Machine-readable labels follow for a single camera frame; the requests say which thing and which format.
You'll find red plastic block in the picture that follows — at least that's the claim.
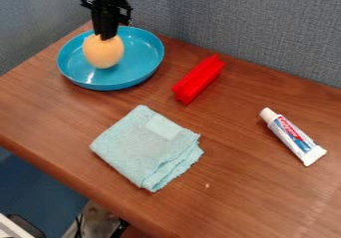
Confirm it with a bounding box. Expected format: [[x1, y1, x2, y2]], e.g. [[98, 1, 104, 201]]
[[171, 55, 225, 105]]

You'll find light blue folded cloth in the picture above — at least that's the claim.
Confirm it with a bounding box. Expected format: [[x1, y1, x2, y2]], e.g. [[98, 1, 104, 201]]
[[90, 106, 203, 192]]

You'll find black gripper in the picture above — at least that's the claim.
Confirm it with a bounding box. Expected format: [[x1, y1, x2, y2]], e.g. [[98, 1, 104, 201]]
[[81, 0, 134, 41]]

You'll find blue plate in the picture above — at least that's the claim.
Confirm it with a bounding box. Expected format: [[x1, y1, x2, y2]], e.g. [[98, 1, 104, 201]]
[[56, 26, 166, 91]]

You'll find grey object under table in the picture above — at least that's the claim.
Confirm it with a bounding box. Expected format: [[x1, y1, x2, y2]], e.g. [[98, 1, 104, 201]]
[[61, 201, 130, 238]]

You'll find white toothpaste tube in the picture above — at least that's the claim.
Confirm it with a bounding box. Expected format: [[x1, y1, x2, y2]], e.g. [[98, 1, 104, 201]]
[[259, 108, 328, 166]]

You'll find yellow orange foam ball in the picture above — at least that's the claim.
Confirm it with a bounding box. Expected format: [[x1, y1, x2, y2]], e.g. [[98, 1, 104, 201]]
[[83, 34, 124, 69]]

